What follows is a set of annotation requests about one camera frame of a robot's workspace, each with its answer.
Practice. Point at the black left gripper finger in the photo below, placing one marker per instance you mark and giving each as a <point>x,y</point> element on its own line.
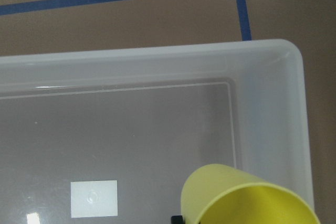
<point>178,219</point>

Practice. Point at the yellow plastic cup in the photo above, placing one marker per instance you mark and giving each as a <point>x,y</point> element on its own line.
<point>217,193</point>

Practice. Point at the white box label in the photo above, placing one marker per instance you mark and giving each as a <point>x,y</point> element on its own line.
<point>94,199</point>

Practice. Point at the clear plastic storage box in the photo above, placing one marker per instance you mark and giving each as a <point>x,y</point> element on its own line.
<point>148,118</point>

